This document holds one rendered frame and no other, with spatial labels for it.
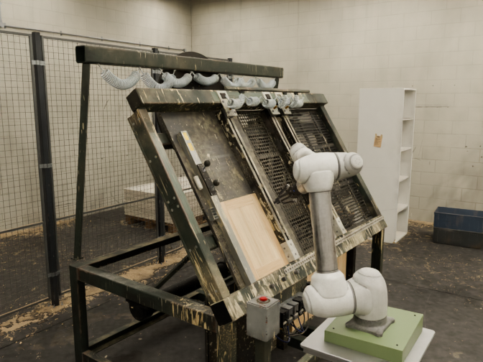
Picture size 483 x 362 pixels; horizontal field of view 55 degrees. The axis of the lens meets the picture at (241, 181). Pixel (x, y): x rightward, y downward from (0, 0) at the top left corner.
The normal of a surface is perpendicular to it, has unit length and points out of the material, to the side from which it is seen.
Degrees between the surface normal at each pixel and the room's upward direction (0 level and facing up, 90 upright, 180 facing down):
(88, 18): 90
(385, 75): 90
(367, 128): 90
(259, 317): 90
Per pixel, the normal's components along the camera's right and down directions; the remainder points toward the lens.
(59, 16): 0.82, 0.10
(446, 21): -0.57, 0.14
